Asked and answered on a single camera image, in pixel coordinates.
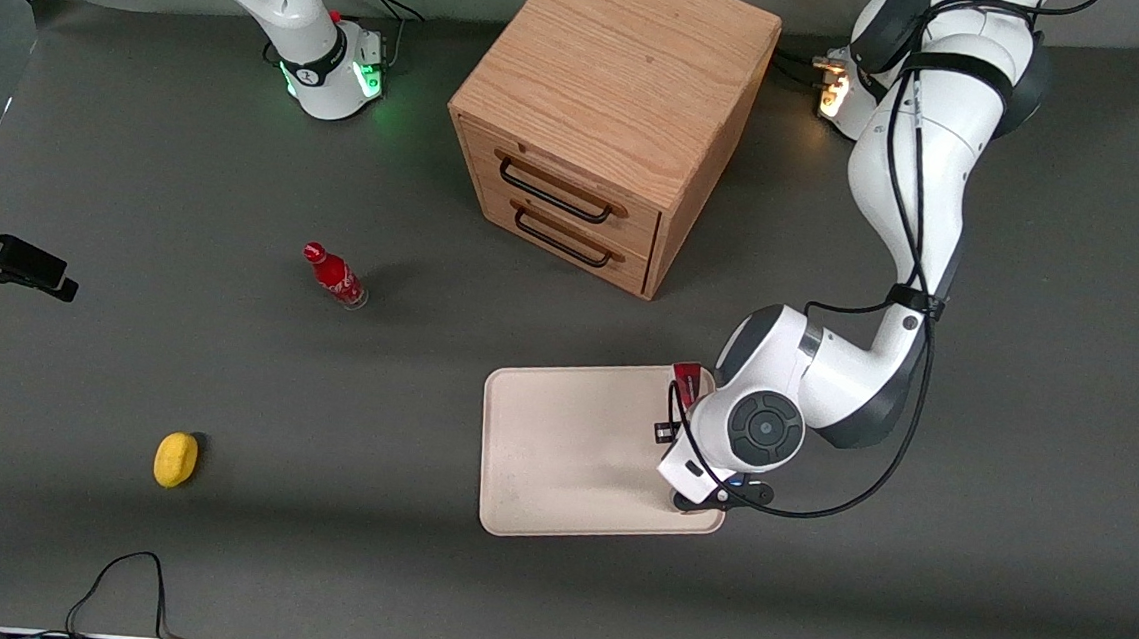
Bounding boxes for black wire drawer handle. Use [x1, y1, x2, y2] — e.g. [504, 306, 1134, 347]
[506, 200, 630, 271]
[489, 149, 633, 228]

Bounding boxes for yellow lemon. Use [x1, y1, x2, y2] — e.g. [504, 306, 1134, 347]
[152, 430, 202, 491]

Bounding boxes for red cola bottle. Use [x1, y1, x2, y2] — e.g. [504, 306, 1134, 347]
[299, 241, 373, 312]

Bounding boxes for black left arm base cables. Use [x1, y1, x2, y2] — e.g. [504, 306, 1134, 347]
[768, 45, 838, 90]

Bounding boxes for red tartan cookie box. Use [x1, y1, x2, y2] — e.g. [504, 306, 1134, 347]
[670, 361, 720, 413]

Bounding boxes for light wooden drawer cabinet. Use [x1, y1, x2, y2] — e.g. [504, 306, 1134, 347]
[437, 0, 784, 309]

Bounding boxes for dark grey table mat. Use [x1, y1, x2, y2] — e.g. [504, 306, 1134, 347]
[0, 0, 1139, 639]

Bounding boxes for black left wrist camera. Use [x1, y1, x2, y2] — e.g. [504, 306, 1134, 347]
[671, 475, 778, 519]

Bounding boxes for thin black looped cable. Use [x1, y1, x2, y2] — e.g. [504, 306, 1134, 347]
[64, 546, 175, 639]

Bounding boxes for wooden drawer front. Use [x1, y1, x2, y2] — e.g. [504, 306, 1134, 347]
[472, 178, 659, 297]
[449, 116, 669, 262]

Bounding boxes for beige rectangular tray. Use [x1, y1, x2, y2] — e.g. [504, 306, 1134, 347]
[473, 351, 736, 553]

